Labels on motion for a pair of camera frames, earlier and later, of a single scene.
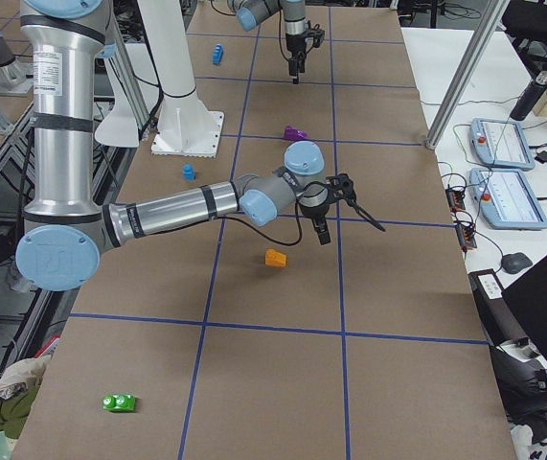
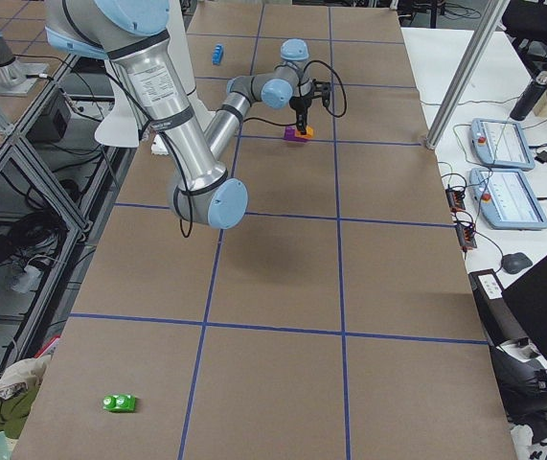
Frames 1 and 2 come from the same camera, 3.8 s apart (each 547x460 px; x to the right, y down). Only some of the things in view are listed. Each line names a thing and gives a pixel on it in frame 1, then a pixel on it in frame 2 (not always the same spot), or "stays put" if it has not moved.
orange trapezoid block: (274, 258) to (309, 132)
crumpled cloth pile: (5, 405) stays put
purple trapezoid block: (294, 134) stays put
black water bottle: (530, 95) stays put
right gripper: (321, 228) to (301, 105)
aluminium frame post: (490, 23) stays put
